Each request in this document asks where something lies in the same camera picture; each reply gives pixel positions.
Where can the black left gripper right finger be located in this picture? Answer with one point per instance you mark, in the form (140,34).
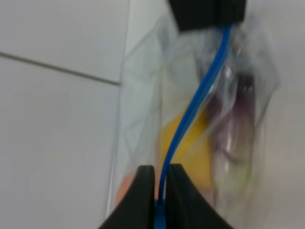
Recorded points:
(185,207)

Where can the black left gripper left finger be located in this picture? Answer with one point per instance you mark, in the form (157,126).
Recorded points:
(136,209)

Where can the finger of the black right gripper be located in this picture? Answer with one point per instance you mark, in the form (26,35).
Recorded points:
(193,15)

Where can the clear blue-zip plastic bag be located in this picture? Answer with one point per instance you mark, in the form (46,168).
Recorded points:
(172,72)

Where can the orange fruit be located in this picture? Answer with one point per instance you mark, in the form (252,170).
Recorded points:
(124,186)

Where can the yellow lemon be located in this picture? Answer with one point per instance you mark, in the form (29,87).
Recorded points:
(193,152)

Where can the dark purple fruit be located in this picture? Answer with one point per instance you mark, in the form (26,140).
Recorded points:
(232,144)

